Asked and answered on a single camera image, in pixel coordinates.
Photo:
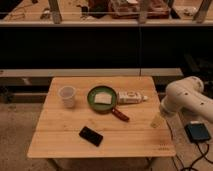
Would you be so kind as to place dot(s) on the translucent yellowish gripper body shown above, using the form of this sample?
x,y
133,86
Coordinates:
x,y
157,121

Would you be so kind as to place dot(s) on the wooden folding table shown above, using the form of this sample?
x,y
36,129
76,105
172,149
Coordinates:
x,y
57,131

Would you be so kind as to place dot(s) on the background workbench shelf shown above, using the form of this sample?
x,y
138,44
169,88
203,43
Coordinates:
x,y
106,13

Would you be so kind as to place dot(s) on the white sponge piece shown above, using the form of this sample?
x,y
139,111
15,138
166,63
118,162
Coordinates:
x,y
103,98

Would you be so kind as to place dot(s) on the green bowl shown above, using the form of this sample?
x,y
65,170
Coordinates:
x,y
98,106

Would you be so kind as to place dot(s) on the black foot pedal box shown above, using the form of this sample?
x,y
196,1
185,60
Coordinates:
x,y
197,132

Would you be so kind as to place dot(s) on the white tube bottle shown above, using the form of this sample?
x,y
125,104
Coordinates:
x,y
131,97

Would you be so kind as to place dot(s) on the black smartphone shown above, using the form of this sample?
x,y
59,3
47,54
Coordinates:
x,y
91,136

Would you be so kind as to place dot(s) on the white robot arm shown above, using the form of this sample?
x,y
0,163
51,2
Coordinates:
x,y
184,93

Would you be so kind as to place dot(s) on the translucent white cup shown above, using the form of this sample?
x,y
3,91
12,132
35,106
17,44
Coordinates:
x,y
67,95

